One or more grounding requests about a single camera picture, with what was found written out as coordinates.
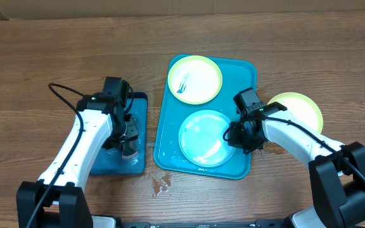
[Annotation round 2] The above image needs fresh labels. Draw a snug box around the large teal serving tray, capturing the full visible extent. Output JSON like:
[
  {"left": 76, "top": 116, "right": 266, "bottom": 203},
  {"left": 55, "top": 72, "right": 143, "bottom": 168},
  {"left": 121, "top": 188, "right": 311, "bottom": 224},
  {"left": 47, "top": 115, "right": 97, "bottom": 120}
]
[{"left": 153, "top": 58, "right": 257, "bottom": 180}]

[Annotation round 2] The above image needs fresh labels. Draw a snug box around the yellow-green rimmed plate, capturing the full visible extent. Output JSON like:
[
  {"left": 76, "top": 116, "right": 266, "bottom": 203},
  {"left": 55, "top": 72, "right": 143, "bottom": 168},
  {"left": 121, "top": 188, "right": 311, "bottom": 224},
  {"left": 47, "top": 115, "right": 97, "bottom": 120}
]
[
  {"left": 167, "top": 55, "right": 223, "bottom": 105},
  {"left": 267, "top": 92, "right": 323, "bottom": 133}
]

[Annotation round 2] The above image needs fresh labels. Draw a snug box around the small black-rimmed teal tray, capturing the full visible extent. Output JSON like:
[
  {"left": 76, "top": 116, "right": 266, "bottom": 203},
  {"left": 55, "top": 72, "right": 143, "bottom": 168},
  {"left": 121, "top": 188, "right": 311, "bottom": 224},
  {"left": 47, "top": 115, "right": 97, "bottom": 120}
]
[{"left": 90, "top": 92, "right": 148, "bottom": 175}]

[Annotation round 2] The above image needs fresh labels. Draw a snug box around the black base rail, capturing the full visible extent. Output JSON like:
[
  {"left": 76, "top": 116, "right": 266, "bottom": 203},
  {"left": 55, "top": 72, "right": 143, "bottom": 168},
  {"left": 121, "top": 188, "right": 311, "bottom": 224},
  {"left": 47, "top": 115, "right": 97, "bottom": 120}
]
[{"left": 90, "top": 217, "right": 297, "bottom": 228}]

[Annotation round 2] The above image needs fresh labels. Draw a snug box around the dark grey sponge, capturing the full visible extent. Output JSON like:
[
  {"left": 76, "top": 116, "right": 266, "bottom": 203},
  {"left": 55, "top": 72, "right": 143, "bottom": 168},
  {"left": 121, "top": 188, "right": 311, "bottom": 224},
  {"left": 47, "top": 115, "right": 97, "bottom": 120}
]
[{"left": 122, "top": 141, "right": 139, "bottom": 159}]

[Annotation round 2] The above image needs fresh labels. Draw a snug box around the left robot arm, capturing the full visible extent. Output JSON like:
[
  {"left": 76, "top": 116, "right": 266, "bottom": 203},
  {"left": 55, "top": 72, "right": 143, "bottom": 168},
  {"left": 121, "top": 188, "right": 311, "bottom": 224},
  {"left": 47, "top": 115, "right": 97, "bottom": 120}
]
[{"left": 16, "top": 94, "right": 147, "bottom": 227}]

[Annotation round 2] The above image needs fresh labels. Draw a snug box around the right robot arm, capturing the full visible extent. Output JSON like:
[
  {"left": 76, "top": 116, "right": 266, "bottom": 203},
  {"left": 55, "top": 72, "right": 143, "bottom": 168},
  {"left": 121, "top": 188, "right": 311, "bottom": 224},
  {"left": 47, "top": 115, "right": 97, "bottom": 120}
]
[{"left": 223, "top": 102, "right": 365, "bottom": 227}]

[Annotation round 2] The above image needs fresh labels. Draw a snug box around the light blue rimmed plate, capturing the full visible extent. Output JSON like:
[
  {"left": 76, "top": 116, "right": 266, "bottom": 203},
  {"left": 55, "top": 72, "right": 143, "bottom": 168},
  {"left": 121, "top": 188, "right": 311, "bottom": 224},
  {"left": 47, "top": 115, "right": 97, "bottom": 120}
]
[{"left": 178, "top": 110, "right": 235, "bottom": 167}]

